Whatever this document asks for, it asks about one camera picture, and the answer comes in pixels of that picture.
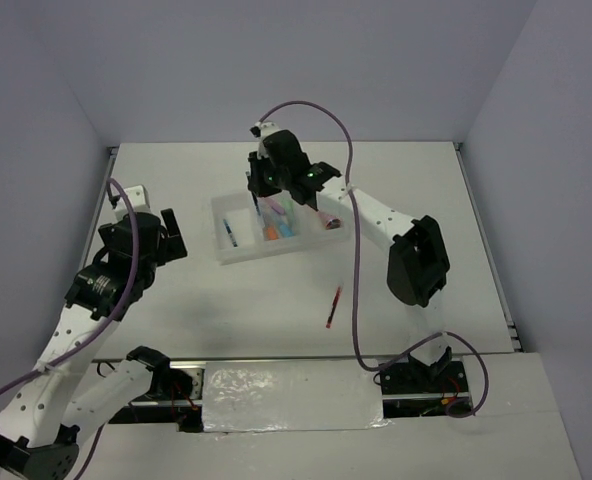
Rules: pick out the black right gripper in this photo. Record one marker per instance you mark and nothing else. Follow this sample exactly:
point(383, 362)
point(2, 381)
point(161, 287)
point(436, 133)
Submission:
point(256, 184)

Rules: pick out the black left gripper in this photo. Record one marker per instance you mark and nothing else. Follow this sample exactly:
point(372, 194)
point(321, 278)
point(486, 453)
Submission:
point(173, 247)

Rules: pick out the green capped highlighter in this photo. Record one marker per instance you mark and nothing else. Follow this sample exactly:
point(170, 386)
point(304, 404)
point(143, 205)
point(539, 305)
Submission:
point(289, 210)

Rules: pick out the dark blue pen refill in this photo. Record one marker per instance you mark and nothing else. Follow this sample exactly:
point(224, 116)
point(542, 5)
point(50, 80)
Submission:
point(256, 205)

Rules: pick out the blue highlighter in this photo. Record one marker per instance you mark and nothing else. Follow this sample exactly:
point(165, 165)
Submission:
point(284, 226)

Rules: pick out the orange capped highlighter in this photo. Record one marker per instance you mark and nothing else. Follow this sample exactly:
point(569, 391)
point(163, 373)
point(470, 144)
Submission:
point(270, 233)

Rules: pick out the pink capped glue bottle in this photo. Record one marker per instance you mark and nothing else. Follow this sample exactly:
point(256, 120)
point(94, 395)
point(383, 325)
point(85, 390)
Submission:
point(329, 222)

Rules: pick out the red pen refill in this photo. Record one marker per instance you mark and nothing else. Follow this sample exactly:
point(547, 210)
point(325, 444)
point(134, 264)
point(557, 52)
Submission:
point(334, 306)

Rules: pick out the purple highlighter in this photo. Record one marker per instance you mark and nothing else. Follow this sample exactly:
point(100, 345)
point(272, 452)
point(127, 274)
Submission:
point(276, 206)

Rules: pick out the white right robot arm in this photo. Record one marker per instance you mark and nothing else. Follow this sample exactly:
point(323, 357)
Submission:
point(417, 260)

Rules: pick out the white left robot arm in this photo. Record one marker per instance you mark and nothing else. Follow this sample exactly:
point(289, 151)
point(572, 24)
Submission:
point(45, 423)

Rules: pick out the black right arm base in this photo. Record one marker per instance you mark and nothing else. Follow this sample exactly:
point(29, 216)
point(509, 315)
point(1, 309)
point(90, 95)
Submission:
point(410, 377)

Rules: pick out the white three-compartment tray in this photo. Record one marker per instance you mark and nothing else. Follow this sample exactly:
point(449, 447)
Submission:
point(250, 228)

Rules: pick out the silver foil tape sheet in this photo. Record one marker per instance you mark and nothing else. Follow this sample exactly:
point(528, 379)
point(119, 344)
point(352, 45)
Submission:
point(290, 395)

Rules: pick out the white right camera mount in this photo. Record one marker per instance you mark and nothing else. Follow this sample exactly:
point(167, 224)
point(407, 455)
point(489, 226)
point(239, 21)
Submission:
point(263, 129)

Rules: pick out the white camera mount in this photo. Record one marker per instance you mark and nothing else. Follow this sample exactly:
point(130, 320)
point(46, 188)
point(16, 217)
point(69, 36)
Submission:
point(263, 129)
point(138, 197)

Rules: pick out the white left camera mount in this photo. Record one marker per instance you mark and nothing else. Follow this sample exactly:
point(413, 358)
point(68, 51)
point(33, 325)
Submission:
point(138, 197)

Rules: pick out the aluminium left table rail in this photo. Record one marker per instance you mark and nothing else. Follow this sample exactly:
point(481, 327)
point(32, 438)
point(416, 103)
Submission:
point(111, 158)

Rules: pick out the aluminium table edge rail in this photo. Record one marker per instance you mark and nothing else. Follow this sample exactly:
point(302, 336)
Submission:
point(511, 326)

